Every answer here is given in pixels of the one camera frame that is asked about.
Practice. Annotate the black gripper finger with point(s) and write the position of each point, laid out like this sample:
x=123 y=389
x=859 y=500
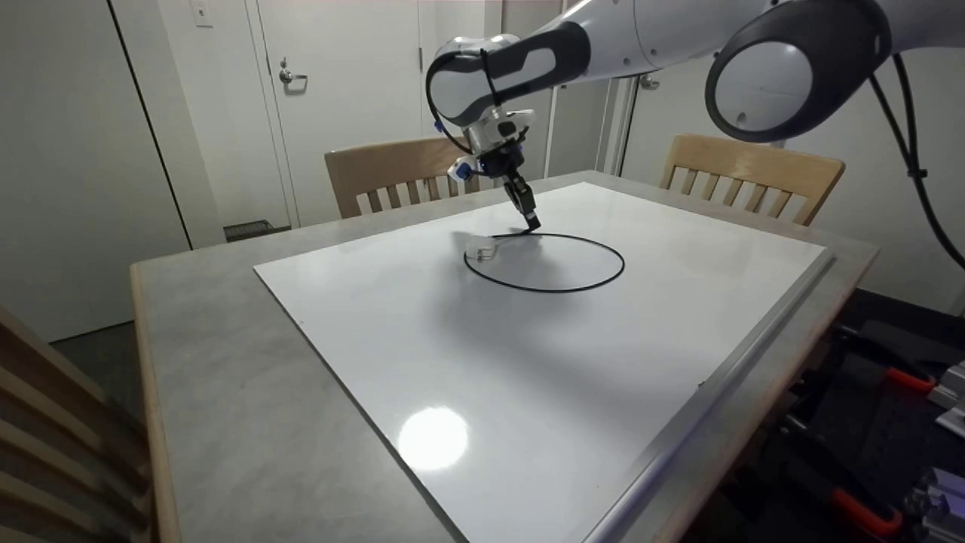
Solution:
x=522 y=198

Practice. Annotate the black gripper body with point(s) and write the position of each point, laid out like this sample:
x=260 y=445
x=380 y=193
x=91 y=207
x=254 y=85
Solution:
x=503 y=160

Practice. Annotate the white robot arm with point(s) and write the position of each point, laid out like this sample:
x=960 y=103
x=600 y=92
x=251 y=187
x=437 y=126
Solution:
x=779 y=66

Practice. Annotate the wooden chair far left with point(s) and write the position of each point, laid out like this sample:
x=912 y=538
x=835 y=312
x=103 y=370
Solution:
x=392 y=176

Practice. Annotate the wooden chair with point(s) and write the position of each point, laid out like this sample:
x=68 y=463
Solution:
x=718 y=170
x=392 y=176
x=74 y=463

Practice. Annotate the white board on table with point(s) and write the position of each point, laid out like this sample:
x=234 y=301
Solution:
x=530 y=381

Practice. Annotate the wooden chair far right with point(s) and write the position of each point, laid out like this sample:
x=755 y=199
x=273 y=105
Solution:
x=718 y=170

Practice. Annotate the wooden chair near left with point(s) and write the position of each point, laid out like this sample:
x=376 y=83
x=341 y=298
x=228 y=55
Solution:
x=74 y=463

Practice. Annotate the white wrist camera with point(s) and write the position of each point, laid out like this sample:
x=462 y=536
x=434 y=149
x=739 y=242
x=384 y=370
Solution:
x=489 y=130

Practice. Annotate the white door with handle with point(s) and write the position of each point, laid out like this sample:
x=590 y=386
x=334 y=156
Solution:
x=346 y=72

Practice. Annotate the wall light switch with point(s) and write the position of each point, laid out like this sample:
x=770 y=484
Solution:
x=202 y=13

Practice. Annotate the orange handled clamp near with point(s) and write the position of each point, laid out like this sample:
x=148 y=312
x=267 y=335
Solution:
x=844 y=486

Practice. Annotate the orange handled clamp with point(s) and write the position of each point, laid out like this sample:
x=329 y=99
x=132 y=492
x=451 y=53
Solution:
x=897 y=370
x=844 y=486

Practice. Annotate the orange handled clamp far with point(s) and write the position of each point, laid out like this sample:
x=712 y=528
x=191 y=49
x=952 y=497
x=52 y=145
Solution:
x=897 y=370

